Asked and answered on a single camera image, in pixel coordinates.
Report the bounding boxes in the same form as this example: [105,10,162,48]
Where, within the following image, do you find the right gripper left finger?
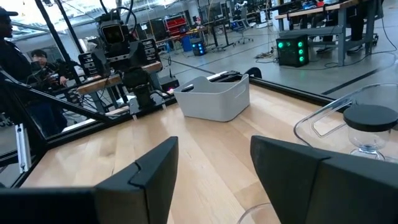
[0,136,180,224]

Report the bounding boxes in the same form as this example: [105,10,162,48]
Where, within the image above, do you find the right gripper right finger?
[251,135,398,224]

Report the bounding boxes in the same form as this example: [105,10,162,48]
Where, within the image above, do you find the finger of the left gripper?
[77,50,110,78]
[137,37,163,66]

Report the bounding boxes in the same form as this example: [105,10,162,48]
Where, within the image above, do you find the large hourglass blue sand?
[343,104,398,162]

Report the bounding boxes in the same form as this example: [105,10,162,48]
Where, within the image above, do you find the office chair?
[237,6,255,45]

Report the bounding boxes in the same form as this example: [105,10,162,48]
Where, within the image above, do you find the wooden workbench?
[76,60,164,96]

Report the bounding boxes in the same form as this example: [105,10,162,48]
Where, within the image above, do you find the red storage rack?
[164,15,189,37]

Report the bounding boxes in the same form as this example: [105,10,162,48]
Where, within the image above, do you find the blue plastic barrel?
[181,34,193,52]

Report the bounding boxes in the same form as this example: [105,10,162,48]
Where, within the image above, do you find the black control box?
[160,76,180,93]

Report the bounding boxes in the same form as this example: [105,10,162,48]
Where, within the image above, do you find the computer tower blue lights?
[190,39,207,57]

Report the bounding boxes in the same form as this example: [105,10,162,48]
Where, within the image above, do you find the person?
[30,49,70,91]
[0,6,68,138]
[345,4,374,56]

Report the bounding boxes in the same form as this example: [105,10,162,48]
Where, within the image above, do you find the clear plastic bin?
[236,202,280,224]
[293,82,398,164]

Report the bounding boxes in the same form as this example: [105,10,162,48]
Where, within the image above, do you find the white plastic bin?
[173,73,251,123]

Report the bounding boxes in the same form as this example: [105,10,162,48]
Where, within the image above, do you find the computer tower green lights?
[275,33,310,68]

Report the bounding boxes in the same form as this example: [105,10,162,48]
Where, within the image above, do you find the grey metal workbench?
[275,0,384,67]

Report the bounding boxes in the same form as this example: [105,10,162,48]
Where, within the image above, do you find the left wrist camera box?
[98,19,131,47]

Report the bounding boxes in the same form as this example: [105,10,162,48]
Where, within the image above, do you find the silver aluminium bracket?
[14,123,33,174]

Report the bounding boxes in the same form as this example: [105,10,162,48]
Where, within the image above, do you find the black aluminium table frame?
[0,67,337,189]

